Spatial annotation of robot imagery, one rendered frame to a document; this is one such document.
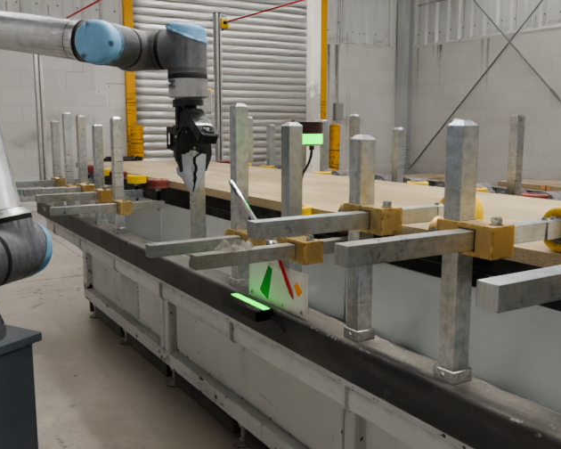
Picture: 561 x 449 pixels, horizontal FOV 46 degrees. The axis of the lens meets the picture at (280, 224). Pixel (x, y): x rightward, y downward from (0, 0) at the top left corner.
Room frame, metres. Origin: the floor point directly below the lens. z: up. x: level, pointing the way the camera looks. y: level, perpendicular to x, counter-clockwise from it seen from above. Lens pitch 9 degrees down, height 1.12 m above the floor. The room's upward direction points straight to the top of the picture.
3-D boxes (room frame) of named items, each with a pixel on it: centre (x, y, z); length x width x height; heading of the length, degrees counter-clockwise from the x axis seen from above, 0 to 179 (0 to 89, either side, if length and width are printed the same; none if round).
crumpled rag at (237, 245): (1.35, 0.09, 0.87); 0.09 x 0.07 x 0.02; 122
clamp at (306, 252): (1.45, -0.04, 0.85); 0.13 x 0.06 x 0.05; 32
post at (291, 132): (1.47, -0.03, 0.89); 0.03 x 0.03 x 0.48; 32
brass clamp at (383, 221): (1.24, -0.17, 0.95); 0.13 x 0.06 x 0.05; 32
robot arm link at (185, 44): (1.54, 0.22, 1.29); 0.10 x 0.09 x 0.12; 71
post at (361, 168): (1.26, -0.16, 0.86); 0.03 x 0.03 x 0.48; 32
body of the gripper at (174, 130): (1.54, 0.22, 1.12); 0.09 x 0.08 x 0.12; 32
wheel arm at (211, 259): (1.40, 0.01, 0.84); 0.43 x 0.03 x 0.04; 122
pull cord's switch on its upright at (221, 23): (4.23, 0.37, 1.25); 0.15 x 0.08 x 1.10; 32
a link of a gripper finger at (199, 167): (1.55, 0.20, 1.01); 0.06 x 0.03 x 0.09; 32
